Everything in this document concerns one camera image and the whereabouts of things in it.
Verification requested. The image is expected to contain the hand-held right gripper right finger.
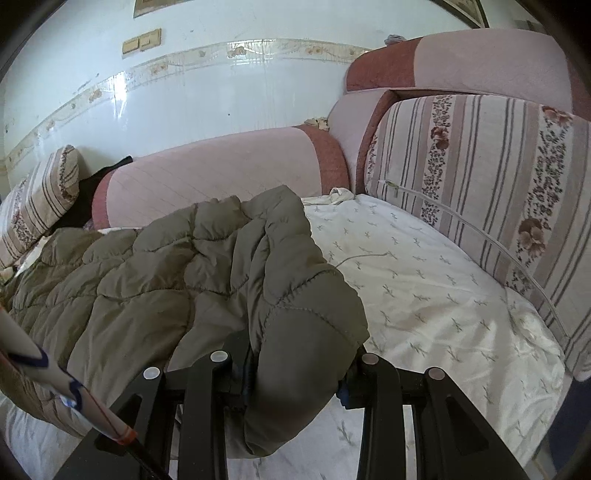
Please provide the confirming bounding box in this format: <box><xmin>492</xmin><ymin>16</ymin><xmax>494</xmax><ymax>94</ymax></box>
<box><xmin>338</xmin><ymin>353</ymin><xmax>532</xmax><ymax>480</ymax></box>

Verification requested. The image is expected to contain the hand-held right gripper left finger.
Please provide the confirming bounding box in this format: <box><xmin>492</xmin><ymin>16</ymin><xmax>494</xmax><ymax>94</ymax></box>
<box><xmin>54</xmin><ymin>330</ymin><xmax>253</xmax><ymax>480</ymax></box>

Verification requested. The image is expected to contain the grey-olive quilted puffer jacket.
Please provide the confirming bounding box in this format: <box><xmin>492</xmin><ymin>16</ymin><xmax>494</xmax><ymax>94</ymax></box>
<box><xmin>0</xmin><ymin>185</ymin><xmax>370</xmax><ymax>459</ymax></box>

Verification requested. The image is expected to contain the white patterned bed sheet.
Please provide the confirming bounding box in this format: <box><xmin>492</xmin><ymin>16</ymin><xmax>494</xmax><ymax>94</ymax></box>
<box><xmin>0</xmin><ymin>191</ymin><xmax>568</xmax><ymax>480</ymax></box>

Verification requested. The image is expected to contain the white crumpled cloth scrap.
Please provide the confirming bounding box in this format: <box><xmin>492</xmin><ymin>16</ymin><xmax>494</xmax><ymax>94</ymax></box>
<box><xmin>302</xmin><ymin>187</ymin><xmax>355</xmax><ymax>206</ymax></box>

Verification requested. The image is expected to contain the pink upholstered sofa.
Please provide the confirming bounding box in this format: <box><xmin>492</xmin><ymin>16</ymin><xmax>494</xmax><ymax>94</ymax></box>
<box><xmin>90</xmin><ymin>28</ymin><xmax>578</xmax><ymax>229</ymax></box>

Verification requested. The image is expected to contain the black cloth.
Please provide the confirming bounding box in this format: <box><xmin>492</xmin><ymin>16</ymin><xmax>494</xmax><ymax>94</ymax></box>
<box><xmin>59</xmin><ymin>156</ymin><xmax>134</xmax><ymax>230</ymax></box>

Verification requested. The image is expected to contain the small striped floral cushion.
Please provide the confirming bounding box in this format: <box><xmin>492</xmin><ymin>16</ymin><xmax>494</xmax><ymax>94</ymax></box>
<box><xmin>0</xmin><ymin>145</ymin><xmax>82</xmax><ymax>269</ymax></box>

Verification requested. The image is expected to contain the large striped floral cushion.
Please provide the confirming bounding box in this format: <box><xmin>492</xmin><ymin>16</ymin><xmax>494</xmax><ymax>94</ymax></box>
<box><xmin>364</xmin><ymin>95</ymin><xmax>591</xmax><ymax>383</ymax></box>

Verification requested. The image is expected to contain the dark framed wall picture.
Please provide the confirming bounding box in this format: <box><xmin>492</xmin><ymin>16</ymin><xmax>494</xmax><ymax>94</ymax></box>
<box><xmin>434</xmin><ymin>0</ymin><xmax>491</xmax><ymax>28</ymax></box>

